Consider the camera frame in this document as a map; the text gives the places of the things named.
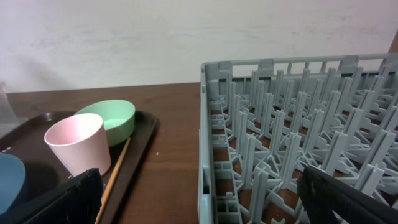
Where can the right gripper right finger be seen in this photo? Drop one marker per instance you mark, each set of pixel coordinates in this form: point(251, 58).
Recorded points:
point(323, 197)

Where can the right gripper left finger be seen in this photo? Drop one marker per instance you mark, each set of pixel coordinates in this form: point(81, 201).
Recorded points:
point(76, 201)

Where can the dark blue plate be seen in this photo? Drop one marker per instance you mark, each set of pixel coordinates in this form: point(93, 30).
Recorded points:
point(13, 182)

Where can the mint green bowl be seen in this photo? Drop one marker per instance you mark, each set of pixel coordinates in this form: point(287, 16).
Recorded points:
point(118, 118)

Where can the grey dishwasher rack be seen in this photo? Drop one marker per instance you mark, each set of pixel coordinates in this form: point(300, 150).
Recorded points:
point(263, 121)

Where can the wooden chopstick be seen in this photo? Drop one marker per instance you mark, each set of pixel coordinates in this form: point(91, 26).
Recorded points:
point(112, 179)

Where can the pink cup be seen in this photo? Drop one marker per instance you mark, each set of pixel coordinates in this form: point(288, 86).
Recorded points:
point(80, 143)

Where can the clear plastic bin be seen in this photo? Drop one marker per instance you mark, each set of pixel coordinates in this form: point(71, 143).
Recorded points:
point(9, 120)

